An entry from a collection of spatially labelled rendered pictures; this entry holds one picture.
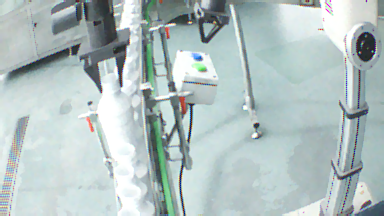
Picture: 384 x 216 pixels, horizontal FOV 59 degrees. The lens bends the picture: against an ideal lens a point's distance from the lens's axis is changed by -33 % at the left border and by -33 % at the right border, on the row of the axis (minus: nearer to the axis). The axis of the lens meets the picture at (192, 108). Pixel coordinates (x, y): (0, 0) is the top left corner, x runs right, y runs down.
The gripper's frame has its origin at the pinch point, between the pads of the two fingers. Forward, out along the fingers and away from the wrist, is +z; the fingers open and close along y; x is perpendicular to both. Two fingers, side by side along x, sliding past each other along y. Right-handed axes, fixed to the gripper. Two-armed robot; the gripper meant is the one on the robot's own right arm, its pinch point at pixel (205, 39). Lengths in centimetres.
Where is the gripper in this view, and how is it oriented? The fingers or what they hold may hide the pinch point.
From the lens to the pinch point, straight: 110.2
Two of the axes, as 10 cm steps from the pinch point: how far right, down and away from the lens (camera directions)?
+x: 9.7, 1.0, 2.1
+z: -1.9, 8.5, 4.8
